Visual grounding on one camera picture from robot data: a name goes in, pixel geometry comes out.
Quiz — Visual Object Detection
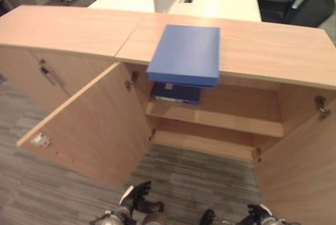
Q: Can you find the cabinet lock with key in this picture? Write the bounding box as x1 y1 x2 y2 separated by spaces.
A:
38 58 49 75

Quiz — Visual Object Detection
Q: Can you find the dark blue box folder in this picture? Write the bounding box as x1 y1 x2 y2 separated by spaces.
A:
151 81 203 105

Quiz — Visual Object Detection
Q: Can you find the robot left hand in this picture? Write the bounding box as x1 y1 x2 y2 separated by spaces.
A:
119 180 165 214

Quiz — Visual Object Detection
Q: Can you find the plain wooden cabinet door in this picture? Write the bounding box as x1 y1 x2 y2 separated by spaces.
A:
253 84 336 225

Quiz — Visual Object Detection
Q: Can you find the black mesh office chair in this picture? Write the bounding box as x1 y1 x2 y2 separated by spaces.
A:
284 0 333 28

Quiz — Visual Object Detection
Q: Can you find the wooden cabinet door with latch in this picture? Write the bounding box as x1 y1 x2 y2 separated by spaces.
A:
16 61 156 188

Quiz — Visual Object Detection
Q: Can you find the closed wooden cabinet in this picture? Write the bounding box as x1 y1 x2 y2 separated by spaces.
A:
0 4 144 100

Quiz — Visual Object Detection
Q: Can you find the wooden cabinet shelf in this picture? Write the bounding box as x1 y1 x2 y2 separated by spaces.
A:
144 101 285 138

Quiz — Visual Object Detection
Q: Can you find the silver cabinet handle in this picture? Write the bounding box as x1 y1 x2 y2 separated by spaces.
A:
41 65 66 87

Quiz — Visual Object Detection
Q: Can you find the white latch plate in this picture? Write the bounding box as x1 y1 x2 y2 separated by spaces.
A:
31 133 51 148

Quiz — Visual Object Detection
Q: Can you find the light blue box folder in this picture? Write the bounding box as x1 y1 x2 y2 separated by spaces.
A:
146 24 221 90

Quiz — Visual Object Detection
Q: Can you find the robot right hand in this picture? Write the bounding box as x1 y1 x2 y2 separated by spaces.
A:
247 203 274 221

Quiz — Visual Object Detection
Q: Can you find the open wooden office cabinet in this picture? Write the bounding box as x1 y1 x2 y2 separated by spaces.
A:
114 17 336 165

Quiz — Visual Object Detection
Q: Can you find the robot leg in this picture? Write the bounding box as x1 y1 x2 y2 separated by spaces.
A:
142 210 169 225

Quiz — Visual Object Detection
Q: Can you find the robot dark foot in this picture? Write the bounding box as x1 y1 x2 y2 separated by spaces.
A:
200 209 216 225

